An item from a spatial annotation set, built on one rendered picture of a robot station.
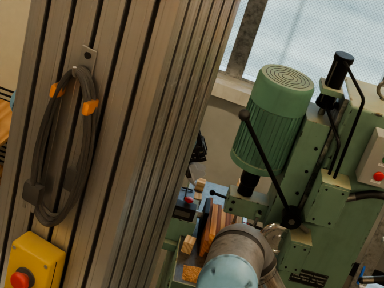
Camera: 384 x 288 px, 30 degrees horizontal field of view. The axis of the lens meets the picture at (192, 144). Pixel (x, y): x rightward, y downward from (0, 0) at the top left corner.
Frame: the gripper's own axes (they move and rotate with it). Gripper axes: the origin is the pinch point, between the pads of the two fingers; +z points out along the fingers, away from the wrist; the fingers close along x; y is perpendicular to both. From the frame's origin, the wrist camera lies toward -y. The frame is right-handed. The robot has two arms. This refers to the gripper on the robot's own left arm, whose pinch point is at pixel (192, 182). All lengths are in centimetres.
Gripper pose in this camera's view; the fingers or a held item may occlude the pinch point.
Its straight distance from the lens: 229.4
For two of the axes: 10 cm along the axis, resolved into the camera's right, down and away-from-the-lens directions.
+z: 2.6, 8.6, 4.5
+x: 0.7, -4.8, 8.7
